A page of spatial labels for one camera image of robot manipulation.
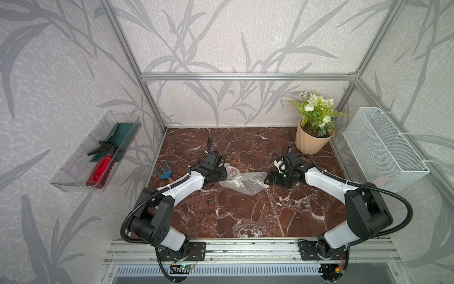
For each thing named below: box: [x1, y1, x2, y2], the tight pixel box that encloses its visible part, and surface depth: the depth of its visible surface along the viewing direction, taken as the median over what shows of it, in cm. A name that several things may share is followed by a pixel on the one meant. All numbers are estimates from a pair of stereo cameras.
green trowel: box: [89, 121, 142, 163], surface depth 68 cm
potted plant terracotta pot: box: [289, 91, 348, 155], surface depth 95 cm
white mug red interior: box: [227, 166, 241, 179], surface depth 93 cm
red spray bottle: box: [85, 154, 116, 189], surface depth 59 cm
